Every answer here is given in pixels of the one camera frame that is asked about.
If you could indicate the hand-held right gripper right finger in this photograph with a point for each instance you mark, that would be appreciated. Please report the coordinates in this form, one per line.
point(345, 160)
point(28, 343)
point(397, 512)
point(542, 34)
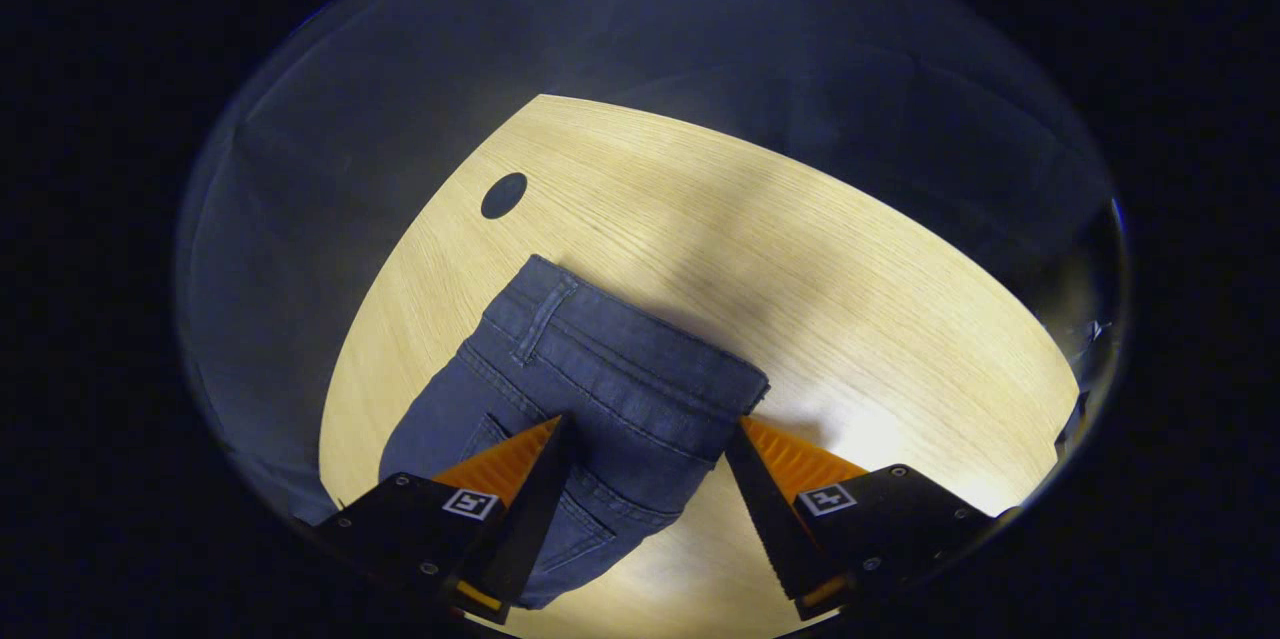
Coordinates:
point(765, 519)

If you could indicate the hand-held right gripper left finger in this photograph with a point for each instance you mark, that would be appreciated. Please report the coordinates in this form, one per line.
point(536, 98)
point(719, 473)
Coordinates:
point(535, 519)

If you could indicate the dark grey denim jeans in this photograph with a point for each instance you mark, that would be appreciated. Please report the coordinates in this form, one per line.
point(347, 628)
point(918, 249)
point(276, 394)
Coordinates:
point(620, 379)

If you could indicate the black backdrop cloth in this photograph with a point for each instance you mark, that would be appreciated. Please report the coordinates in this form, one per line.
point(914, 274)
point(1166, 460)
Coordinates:
point(700, 39)

